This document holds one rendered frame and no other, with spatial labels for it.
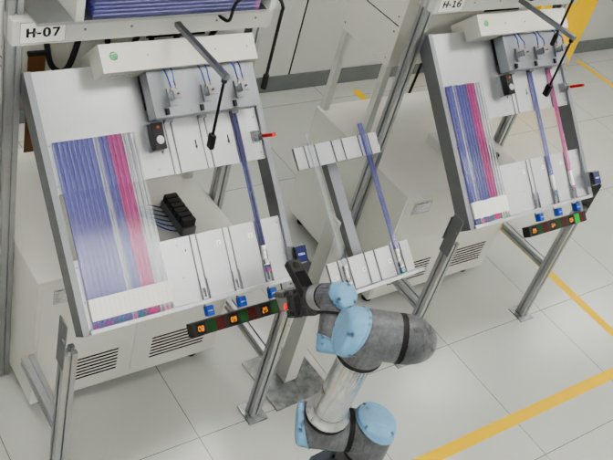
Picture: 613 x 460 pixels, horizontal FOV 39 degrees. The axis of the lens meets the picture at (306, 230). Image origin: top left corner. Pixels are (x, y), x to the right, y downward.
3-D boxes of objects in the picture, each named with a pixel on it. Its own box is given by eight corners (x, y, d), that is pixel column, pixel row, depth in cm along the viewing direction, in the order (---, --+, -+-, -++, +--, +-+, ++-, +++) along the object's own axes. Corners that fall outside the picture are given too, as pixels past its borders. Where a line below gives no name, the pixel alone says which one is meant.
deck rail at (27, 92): (82, 335, 234) (90, 335, 228) (76, 337, 232) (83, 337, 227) (24, 77, 231) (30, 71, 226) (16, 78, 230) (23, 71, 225)
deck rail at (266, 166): (288, 278, 271) (299, 277, 266) (284, 279, 270) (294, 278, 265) (240, 56, 269) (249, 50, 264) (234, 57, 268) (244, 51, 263)
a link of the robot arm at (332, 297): (334, 309, 227) (337, 277, 228) (310, 310, 236) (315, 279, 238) (358, 315, 231) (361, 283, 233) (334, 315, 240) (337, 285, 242)
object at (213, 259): (286, 276, 268) (292, 275, 265) (85, 330, 231) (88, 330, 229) (274, 215, 267) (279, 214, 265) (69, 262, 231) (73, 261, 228)
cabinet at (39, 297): (211, 359, 328) (242, 236, 290) (29, 417, 289) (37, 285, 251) (138, 249, 365) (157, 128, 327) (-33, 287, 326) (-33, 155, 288)
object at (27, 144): (42, 151, 262) (48, 51, 241) (24, 154, 259) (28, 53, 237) (40, 150, 262) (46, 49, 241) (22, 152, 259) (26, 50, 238)
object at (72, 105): (257, 160, 269) (265, 158, 265) (51, 197, 232) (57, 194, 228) (234, 56, 268) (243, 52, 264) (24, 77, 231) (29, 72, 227)
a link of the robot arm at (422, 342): (459, 319, 193) (394, 320, 240) (411, 312, 191) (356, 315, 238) (452, 371, 191) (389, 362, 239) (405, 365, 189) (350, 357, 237)
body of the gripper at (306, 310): (285, 318, 251) (308, 318, 241) (279, 289, 250) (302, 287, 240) (306, 311, 255) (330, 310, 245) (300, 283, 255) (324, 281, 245)
